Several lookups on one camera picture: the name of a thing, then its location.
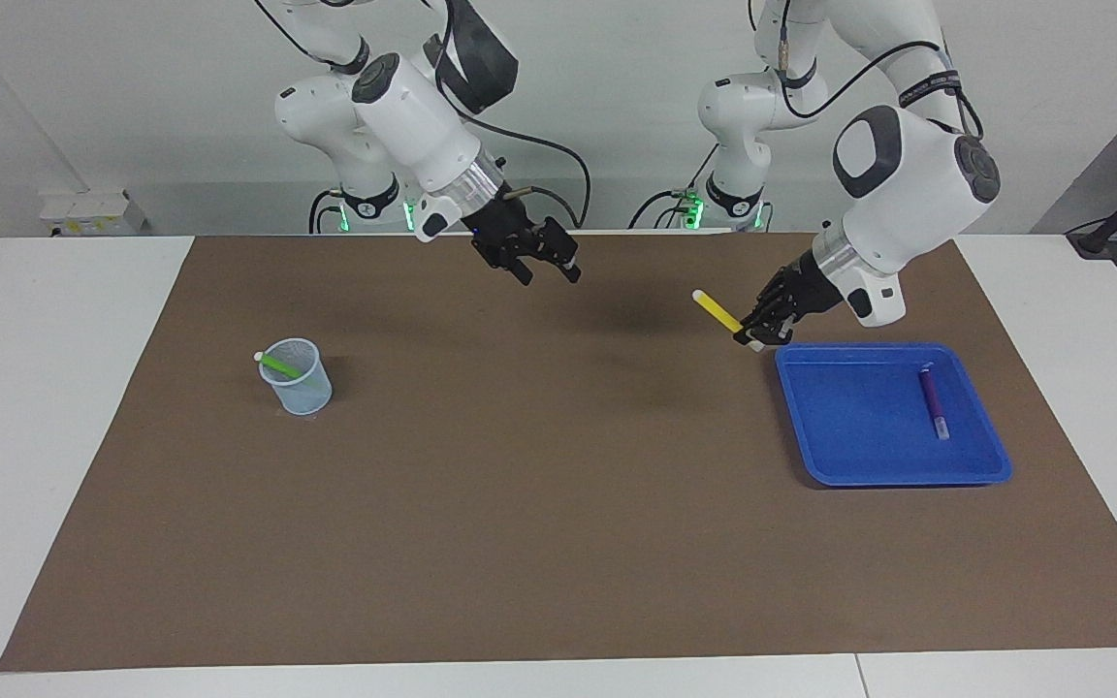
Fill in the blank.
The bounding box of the yellow pen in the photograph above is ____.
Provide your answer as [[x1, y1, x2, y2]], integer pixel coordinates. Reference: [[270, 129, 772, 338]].
[[691, 288, 765, 353]]

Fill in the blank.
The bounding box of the purple pen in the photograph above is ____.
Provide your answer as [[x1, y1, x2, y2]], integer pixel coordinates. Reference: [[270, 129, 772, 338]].
[[916, 362, 951, 441]]

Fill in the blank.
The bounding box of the blue plastic tray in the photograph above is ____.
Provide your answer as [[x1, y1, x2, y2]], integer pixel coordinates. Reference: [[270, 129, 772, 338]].
[[774, 341, 1014, 488]]

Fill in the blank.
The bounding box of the brown table mat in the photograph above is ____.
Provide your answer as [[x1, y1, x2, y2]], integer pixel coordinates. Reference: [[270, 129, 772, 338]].
[[0, 231, 1117, 673]]

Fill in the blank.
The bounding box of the translucent plastic cup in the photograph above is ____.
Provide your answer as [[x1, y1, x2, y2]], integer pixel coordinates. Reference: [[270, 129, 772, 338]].
[[259, 337, 335, 417]]

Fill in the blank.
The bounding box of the white power strip box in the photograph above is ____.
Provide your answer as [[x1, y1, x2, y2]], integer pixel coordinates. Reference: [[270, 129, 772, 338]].
[[39, 188, 148, 238]]

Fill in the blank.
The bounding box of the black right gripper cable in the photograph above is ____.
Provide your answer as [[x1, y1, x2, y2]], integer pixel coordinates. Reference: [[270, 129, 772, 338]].
[[428, 0, 591, 231]]

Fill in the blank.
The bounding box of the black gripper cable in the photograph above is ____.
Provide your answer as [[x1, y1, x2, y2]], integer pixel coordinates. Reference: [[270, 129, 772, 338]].
[[428, 0, 591, 231], [777, 0, 986, 142]]

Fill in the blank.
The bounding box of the black base cable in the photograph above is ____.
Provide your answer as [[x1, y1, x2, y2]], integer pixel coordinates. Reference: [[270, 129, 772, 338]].
[[308, 188, 346, 236], [627, 141, 720, 232]]

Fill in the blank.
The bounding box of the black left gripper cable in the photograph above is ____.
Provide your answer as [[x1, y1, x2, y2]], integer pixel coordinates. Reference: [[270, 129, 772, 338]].
[[777, 0, 986, 142]]

